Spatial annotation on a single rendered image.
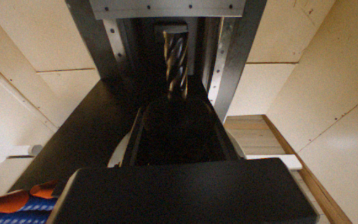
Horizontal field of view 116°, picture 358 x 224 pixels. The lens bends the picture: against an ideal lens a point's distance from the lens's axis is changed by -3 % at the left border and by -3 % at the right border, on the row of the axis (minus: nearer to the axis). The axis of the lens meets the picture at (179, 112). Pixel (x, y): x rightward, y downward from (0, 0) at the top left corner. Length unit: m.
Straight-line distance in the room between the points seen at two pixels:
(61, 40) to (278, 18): 1.38
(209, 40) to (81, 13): 0.46
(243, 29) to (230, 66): 0.14
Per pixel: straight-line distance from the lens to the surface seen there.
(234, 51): 0.62
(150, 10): 0.49
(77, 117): 0.46
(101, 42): 0.61
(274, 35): 1.14
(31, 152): 1.00
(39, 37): 1.21
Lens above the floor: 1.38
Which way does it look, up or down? 43 degrees up
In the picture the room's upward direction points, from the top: 179 degrees clockwise
